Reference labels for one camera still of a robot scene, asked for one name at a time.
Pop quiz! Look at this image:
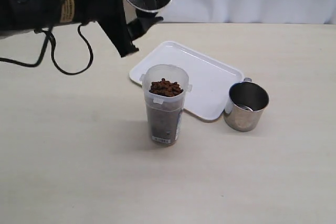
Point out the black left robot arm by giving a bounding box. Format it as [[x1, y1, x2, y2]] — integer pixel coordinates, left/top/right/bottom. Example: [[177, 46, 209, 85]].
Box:
[[1, 0, 163, 57]]

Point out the clear plastic tall container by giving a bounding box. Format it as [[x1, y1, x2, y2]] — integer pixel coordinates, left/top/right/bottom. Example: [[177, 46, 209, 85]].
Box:
[[141, 64, 192, 146]]

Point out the white plastic tray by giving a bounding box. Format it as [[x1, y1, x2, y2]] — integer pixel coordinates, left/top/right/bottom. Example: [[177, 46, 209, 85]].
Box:
[[129, 41, 245, 122]]

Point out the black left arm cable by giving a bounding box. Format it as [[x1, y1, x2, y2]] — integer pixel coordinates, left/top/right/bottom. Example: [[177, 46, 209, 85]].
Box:
[[0, 22, 95, 76]]

